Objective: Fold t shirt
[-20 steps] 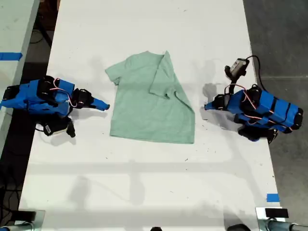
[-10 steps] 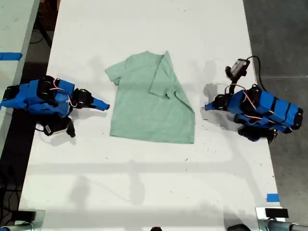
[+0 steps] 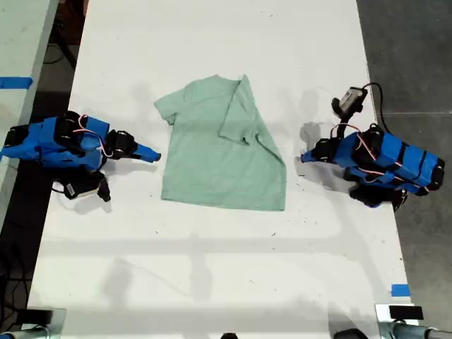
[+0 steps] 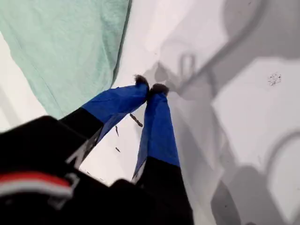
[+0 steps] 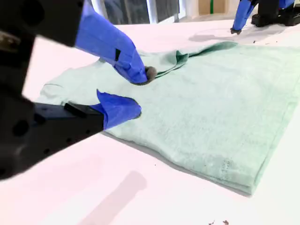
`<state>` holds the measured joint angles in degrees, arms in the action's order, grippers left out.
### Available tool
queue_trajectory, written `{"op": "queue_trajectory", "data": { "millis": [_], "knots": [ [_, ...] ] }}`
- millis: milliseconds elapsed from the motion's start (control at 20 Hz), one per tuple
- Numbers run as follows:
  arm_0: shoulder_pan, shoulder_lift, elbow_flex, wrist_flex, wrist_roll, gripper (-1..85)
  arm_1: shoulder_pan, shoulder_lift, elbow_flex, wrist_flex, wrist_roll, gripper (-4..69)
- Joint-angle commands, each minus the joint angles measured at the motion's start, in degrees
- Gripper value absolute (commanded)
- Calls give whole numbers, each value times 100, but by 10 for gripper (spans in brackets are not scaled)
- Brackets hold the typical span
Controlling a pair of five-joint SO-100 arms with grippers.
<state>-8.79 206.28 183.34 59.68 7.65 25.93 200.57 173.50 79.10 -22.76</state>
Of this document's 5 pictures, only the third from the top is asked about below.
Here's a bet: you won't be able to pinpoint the pale green T-shirt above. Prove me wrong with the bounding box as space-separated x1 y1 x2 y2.
153 73 288 213

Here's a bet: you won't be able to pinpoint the long blue tape strip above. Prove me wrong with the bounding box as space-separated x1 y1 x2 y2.
0 76 35 90

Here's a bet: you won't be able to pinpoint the white side table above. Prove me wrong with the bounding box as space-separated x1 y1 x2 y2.
0 0 60 227

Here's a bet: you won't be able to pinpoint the short blue tape piece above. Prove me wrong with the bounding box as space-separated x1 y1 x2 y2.
391 282 411 298

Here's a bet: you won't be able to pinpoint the large black rounded object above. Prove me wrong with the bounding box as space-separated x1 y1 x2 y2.
333 328 370 339

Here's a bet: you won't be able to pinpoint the small black box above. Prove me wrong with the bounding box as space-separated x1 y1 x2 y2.
24 309 54 324
388 305 424 321

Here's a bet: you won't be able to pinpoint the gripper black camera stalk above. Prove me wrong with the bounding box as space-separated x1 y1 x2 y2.
334 110 355 141
95 173 112 203

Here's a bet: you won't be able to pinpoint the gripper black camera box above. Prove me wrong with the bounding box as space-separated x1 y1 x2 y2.
331 85 369 116
61 179 102 201

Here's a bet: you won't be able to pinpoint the black floor cables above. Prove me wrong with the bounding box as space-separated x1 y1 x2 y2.
0 243 35 326

